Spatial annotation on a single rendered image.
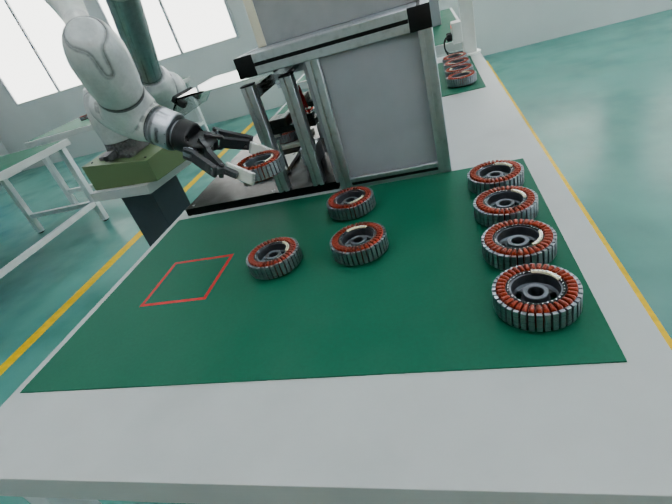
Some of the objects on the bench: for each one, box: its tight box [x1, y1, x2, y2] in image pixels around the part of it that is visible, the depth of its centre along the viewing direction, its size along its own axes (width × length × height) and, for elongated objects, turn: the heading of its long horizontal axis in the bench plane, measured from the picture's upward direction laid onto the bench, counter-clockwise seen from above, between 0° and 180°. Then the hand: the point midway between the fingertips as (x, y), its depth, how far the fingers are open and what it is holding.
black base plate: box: [186, 126, 340, 216], centre depth 144 cm, size 47×64×2 cm
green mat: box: [20, 158, 627, 393], centre depth 87 cm, size 94×61×1 cm, turn 103°
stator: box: [329, 222, 389, 266], centre depth 83 cm, size 11×11×4 cm
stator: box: [246, 237, 303, 280], centre depth 87 cm, size 11×11×4 cm
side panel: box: [305, 27, 452, 190], centre depth 100 cm, size 28×3×32 cm, turn 103°
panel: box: [302, 62, 339, 183], centre depth 129 cm, size 1×66×30 cm, turn 13°
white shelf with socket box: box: [444, 0, 481, 56], centre depth 191 cm, size 35×37×46 cm
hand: (258, 164), depth 97 cm, fingers closed on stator, 11 cm apart
